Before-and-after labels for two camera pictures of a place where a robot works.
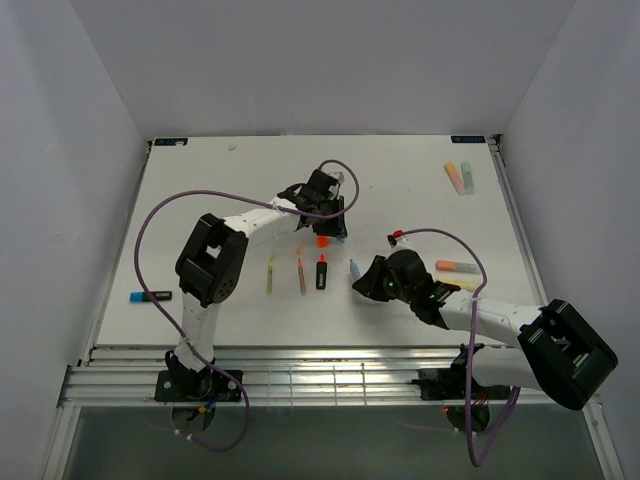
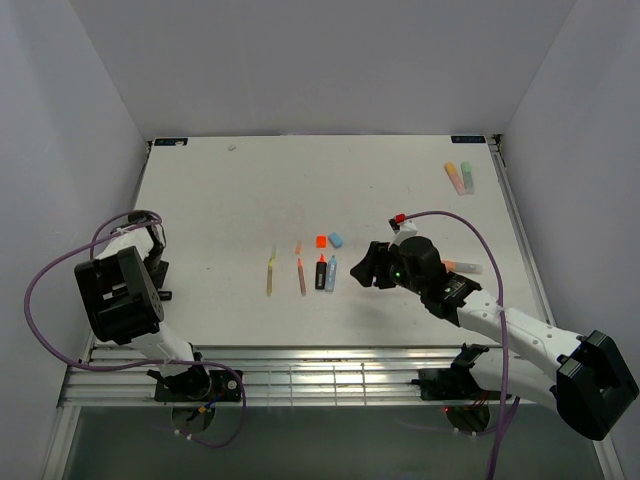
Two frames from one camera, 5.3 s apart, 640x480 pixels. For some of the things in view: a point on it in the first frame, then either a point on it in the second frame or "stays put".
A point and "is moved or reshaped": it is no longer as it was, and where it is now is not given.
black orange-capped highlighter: [321, 273] stays put
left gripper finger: [333, 226] to [159, 273]
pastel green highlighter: [467, 176] stays put
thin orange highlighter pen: [301, 276] stays put
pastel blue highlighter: [355, 271] is moved or reshaped
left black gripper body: [329, 220] to [160, 273]
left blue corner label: [170, 141] stays put
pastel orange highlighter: [455, 178] stays put
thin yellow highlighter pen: [270, 277] stays put
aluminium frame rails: [124, 376] stays put
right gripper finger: [391, 294] to [384, 284]
